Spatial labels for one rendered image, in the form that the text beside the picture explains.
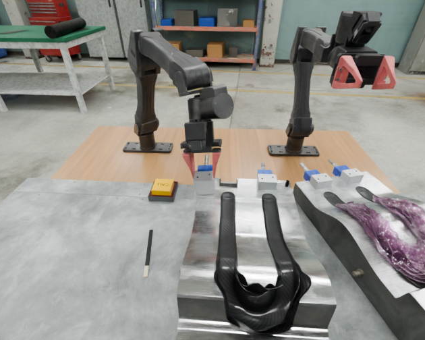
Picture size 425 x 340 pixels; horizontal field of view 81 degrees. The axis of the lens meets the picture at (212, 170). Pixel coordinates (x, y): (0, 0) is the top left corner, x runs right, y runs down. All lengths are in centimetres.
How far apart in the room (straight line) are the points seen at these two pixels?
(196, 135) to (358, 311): 50
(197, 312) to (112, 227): 38
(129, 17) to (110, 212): 554
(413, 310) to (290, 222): 26
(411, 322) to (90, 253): 69
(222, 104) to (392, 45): 614
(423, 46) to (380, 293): 582
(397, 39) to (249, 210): 615
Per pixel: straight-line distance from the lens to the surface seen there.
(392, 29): 653
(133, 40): 79
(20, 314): 71
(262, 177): 70
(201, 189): 66
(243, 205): 65
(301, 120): 98
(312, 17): 603
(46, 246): 80
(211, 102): 55
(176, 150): 104
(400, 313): 63
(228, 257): 52
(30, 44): 373
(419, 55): 630
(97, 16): 644
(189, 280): 47
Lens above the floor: 134
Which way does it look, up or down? 36 degrees down
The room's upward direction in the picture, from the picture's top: straight up
